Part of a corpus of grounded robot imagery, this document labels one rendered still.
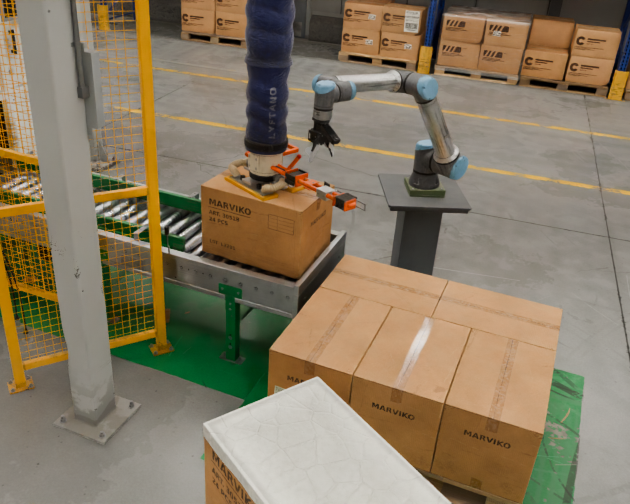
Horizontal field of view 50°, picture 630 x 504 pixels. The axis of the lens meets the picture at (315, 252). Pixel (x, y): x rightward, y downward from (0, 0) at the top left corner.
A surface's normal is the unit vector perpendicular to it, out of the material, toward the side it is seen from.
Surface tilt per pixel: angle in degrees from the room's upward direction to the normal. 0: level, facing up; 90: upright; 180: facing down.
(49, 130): 90
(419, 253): 90
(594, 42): 89
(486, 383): 0
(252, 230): 90
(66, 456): 0
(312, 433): 0
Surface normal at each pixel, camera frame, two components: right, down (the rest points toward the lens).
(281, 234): -0.43, 0.42
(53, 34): 0.92, 0.24
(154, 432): 0.07, -0.87
